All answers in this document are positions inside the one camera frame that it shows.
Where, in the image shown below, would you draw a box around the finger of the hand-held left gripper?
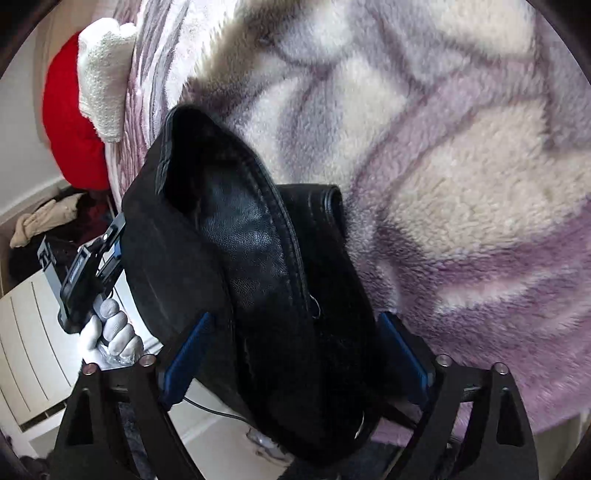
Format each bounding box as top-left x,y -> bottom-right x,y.
95,257 -> 123,289
102,212 -> 127,259

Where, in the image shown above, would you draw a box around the purple floral blanket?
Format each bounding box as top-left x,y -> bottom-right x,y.
104,0 -> 591,444

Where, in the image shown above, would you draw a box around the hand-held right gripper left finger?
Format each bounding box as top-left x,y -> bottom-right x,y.
52,311 -> 217,480

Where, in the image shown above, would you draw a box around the person's left hand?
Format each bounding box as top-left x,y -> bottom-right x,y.
78,298 -> 142,371

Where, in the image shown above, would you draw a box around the white wardrobe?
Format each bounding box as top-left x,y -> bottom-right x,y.
0,187 -> 121,435

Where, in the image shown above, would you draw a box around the black cable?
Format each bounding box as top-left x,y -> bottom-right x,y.
182,397 -> 253,424

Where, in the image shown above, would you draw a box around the dark red clothes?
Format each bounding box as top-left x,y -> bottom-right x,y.
85,191 -> 112,232

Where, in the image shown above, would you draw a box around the red duvet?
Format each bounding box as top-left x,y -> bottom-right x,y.
42,33 -> 112,191

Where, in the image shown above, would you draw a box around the beige hanging coat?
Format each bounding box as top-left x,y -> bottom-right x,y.
10,193 -> 86,249

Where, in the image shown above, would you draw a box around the black leather jacket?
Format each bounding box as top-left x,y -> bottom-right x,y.
121,104 -> 393,464

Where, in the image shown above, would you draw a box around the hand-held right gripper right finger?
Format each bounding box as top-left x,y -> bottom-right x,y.
378,311 -> 541,480

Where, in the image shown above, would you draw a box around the folded white knit sweater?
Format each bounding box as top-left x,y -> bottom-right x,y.
78,21 -> 139,143

